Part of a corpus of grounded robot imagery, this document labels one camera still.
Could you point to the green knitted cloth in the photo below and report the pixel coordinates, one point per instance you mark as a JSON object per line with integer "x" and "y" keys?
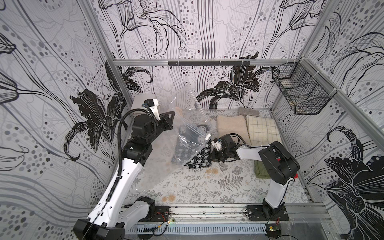
{"x": 260, "y": 170}

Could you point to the beige fluffy scarf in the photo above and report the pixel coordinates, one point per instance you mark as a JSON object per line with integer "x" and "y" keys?
{"x": 229, "y": 125}

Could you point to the black wall rail strip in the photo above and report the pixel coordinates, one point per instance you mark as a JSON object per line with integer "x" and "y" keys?
{"x": 207, "y": 63}

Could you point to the clear plastic vacuum bag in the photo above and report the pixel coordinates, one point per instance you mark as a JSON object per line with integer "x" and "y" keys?
{"x": 173, "y": 149}

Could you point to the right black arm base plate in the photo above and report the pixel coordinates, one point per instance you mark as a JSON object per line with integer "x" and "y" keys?
{"x": 258, "y": 213}

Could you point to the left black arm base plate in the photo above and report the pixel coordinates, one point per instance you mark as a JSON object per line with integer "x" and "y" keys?
{"x": 158, "y": 214}

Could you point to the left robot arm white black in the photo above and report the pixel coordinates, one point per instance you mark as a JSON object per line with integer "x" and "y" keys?
{"x": 107, "y": 221}

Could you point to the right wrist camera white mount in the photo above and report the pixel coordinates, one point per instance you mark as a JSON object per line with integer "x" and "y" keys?
{"x": 216, "y": 144}

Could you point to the black wire wall basket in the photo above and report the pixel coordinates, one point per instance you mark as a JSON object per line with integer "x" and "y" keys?
{"x": 302, "y": 88}

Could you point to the grey flat sponge block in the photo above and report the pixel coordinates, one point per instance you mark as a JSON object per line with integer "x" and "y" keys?
{"x": 248, "y": 112}

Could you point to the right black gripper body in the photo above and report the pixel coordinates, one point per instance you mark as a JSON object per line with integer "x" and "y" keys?
{"x": 218, "y": 150}

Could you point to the white mini drawer unit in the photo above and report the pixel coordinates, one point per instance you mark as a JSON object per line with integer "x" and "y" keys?
{"x": 139, "y": 101}

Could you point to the cream checked cloth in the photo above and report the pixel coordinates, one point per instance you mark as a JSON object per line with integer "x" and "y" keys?
{"x": 262, "y": 131}

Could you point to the white cable duct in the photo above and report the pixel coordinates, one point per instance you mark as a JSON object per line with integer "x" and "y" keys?
{"x": 213, "y": 229}

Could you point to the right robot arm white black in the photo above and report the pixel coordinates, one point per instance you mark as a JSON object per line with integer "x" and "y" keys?
{"x": 280, "y": 165}

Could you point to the black white patterned scarf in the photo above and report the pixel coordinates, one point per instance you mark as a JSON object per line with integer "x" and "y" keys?
{"x": 192, "y": 147}

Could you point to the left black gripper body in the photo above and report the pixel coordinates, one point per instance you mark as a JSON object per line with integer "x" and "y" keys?
{"x": 162, "y": 124}

